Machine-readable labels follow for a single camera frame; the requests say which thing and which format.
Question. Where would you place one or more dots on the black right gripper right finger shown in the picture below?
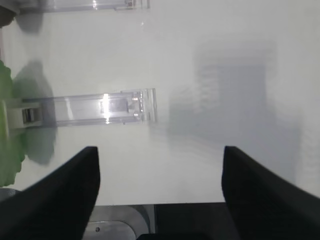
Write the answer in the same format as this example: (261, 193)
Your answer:
(264, 206)

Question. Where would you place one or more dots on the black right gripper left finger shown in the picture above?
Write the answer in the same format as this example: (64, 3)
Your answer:
(59, 206)

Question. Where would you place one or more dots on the upright green lettuce leaf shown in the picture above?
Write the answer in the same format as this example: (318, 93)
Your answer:
(12, 153)

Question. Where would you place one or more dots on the clear holder under lettuce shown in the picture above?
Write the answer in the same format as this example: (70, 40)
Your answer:
(98, 109)

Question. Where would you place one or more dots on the clear holder under patty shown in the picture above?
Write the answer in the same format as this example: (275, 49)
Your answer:
(57, 6)

